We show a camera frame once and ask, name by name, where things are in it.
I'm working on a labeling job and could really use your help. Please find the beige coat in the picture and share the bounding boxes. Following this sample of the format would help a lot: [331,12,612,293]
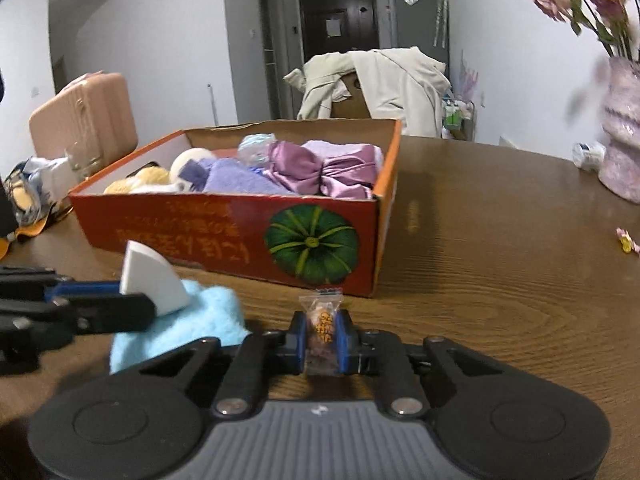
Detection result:
[283,46,451,137]

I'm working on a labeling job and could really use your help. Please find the purple flower wall decor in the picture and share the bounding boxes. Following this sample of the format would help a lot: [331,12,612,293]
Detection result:
[457,50,481,106]

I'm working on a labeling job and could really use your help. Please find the lavender towel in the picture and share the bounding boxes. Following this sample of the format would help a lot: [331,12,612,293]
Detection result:
[202,157,296,197]

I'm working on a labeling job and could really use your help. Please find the small clear jar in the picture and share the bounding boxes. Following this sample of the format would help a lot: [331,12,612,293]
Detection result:
[572,141,607,171]

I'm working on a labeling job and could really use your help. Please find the small pink yellow candy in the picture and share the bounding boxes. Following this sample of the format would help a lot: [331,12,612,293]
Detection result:
[616,227,640,253]

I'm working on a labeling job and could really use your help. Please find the pink textured vase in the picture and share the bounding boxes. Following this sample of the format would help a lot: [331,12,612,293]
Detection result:
[597,56,640,200]

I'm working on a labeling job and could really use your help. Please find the clear teal item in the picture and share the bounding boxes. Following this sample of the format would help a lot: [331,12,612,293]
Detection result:
[236,132,278,166]

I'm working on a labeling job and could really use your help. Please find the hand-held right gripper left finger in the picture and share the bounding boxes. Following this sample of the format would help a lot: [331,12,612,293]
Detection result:
[137,310,308,421]

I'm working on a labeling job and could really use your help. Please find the grey refrigerator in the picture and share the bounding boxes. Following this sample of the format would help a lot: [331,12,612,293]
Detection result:
[389,0,448,63]

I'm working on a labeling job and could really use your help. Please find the grey room door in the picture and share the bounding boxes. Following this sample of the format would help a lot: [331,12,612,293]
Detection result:
[258,0,283,121]

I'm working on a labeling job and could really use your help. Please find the red cardboard box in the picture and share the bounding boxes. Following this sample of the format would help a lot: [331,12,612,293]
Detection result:
[67,119,403,298]

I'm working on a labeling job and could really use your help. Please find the purple satin cloth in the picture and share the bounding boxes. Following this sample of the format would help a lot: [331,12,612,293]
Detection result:
[262,141,381,200]

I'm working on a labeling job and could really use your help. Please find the white wedge sponge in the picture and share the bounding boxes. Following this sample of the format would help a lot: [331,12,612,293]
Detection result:
[120,240,191,317]

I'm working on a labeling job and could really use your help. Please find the dark entrance door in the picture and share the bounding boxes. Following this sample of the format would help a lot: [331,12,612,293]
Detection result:
[298,0,379,58]

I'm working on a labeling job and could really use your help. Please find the brown cardboard box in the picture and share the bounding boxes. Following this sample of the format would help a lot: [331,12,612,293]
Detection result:
[330,72,373,120]

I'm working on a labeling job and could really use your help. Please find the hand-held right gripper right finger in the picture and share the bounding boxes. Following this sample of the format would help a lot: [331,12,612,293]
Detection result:
[336,310,506,418]

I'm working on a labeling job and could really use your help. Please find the pink ribbed suitcase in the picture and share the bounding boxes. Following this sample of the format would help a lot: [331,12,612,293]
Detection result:
[28,71,139,181]

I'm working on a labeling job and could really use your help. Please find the orange fabric strap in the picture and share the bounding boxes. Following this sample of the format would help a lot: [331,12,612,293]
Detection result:
[0,210,61,261]

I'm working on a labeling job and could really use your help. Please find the pink artificial flowers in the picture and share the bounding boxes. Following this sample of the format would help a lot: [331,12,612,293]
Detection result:
[505,0,640,61]

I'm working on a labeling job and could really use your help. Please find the yellow white plush toy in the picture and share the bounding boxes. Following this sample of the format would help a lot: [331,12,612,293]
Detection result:
[103,166,173,196]

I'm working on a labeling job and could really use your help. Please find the silver hanging ribbon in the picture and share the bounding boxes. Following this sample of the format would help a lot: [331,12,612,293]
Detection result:
[434,0,449,48]

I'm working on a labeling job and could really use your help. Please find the light blue fluffy towel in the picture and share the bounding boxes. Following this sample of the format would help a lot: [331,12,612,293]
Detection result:
[109,279,251,375]

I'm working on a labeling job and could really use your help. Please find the clear candy packet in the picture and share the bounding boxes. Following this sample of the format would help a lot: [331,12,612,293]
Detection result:
[298,287,346,377]

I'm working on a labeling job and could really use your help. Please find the thin white stand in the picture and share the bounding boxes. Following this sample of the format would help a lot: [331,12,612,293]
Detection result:
[206,82,221,127]

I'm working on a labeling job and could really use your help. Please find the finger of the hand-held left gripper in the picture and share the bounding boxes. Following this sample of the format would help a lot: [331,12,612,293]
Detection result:
[0,292,157,356]
[0,267,123,303]

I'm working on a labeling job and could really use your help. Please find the shelf with green bottles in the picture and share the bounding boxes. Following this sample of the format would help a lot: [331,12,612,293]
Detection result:
[442,95,476,141]

